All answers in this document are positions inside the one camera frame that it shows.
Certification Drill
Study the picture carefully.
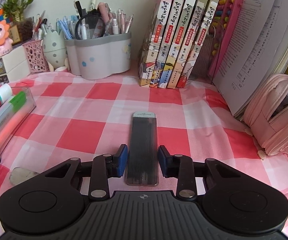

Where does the dark pencil lead case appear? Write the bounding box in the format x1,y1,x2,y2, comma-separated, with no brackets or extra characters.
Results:
126,111,159,186

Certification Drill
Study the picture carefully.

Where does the egg shaped pen holder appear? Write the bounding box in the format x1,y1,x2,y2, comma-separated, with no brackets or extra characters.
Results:
42,30,70,72

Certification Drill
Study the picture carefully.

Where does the green capped marker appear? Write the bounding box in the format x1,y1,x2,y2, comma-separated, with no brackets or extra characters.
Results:
0,91,27,131

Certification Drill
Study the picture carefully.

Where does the white eraser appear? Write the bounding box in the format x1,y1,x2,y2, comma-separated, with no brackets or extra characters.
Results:
9,167,39,186

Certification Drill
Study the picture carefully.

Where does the pink perforated pen basket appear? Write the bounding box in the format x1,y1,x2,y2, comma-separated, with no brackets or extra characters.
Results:
22,40,49,73

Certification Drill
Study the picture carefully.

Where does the white spine book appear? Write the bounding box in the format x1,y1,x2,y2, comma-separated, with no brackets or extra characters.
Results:
190,0,219,60

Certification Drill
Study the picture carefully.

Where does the pink abacus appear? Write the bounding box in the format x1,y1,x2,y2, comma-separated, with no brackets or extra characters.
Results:
208,0,243,78

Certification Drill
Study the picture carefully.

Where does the striped spine book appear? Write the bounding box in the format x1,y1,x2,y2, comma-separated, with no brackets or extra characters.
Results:
175,0,218,88

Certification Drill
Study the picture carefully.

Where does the white grey pen holder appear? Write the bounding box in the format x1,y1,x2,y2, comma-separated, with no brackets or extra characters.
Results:
65,33,132,80

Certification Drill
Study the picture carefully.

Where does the pink highlighter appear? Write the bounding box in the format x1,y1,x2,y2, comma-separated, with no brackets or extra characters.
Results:
0,109,28,155

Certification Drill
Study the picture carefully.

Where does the clear plastic organizer box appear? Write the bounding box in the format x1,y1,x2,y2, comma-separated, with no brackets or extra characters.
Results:
0,86,36,155

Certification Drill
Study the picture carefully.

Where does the pink spine book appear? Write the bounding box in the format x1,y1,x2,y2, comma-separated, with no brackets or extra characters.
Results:
138,0,173,87

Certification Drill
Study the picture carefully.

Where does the rubik's cube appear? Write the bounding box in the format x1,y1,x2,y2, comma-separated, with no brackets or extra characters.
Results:
0,8,9,23

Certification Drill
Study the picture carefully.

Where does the magnifying glass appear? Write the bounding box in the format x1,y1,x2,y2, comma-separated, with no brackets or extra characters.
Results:
75,15,105,40

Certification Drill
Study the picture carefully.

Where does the green bamboo plant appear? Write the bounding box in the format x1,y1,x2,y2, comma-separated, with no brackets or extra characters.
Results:
2,0,34,22

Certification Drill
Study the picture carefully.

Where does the open printed paper book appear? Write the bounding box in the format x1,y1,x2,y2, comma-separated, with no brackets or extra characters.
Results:
209,0,288,117

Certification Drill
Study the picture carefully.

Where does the red white checkered tablecloth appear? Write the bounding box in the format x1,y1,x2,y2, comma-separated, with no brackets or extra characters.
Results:
0,72,288,236

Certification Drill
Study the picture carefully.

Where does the white drawer organizer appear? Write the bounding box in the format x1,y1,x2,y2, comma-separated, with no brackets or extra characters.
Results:
0,46,30,85

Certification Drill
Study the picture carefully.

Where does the pink pencil case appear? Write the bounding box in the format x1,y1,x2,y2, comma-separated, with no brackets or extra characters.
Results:
243,74,288,155

